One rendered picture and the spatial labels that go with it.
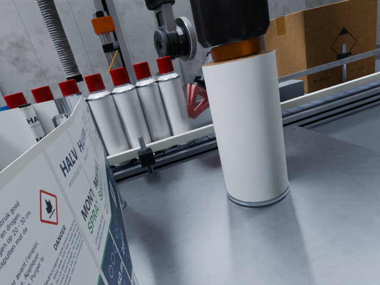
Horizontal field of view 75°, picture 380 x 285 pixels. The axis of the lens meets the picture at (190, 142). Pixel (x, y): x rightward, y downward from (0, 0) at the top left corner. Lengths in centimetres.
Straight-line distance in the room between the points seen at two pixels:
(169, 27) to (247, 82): 97
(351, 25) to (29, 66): 737
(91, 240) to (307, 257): 20
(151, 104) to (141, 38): 763
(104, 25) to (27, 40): 723
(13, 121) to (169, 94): 29
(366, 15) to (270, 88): 86
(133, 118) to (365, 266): 45
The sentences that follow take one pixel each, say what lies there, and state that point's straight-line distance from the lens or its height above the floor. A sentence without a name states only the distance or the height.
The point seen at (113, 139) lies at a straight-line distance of 56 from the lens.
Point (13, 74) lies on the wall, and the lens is 784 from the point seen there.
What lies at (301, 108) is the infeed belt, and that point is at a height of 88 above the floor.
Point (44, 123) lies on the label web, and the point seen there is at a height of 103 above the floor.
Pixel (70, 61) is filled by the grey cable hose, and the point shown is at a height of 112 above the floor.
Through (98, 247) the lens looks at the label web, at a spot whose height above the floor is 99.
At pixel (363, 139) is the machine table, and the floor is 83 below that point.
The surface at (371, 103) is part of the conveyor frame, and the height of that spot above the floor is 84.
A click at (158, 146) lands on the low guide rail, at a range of 56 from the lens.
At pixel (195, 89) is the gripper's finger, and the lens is 58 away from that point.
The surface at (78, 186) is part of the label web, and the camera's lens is 17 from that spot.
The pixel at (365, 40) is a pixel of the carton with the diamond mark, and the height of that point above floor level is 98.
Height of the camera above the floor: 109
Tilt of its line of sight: 20 degrees down
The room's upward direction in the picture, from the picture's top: 14 degrees counter-clockwise
